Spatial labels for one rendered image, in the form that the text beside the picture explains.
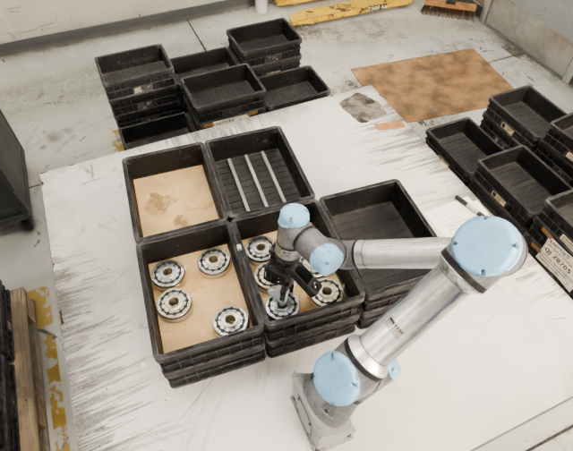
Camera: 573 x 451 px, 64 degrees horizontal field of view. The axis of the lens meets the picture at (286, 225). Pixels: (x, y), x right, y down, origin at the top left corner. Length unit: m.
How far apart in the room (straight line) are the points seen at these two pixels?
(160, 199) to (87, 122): 1.94
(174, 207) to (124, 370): 0.57
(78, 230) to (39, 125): 1.88
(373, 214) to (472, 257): 0.77
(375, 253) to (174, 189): 0.86
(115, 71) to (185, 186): 1.48
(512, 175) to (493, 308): 1.11
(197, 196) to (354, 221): 0.57
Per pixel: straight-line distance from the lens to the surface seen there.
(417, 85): 3.81
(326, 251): 1.09
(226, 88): 2.81
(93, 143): 3.40
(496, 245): 0.94
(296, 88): 2.98
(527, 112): 3.14
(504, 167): 2.70
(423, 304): 0.98
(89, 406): 1.54
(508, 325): 1.70
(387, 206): 1.69
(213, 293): 1.45
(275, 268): 1.29
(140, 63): 3.10
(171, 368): 1.36
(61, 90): 3.99
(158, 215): 1.68
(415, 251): 1.13
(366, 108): 2.30
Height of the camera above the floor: 2.07
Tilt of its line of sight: 51 degrees down
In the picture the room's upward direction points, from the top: straight up
